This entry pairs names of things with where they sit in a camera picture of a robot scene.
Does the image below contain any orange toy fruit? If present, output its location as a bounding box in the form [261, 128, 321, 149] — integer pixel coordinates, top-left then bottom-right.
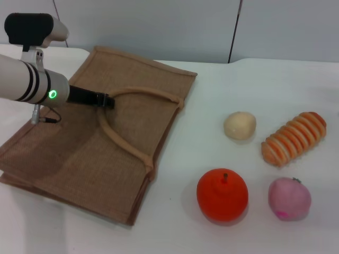
[196, 168, 249, 226]

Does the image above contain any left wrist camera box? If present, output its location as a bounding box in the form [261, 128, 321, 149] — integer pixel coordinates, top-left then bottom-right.
[4, 12, 70, 52]

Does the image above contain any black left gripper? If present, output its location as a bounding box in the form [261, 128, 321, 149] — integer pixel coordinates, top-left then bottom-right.
[67, 85, 116, 110]

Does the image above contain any brown jute handbag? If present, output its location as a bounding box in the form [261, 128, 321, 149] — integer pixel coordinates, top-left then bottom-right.
[0, 45, 198, 227]

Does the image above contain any beige round bun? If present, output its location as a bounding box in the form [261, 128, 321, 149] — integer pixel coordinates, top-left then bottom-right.
[224, 111, 257, 141]

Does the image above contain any pink toy peach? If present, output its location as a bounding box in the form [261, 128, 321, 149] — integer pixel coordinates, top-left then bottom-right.
[267, 176, 312, 222]

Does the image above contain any orange striped bread roll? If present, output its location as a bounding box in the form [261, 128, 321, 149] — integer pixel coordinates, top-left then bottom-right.
[261, 111, 327, 167]

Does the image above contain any thin dark arm cable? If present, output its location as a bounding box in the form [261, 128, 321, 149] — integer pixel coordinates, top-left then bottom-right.
[39, 107, 62, 124]

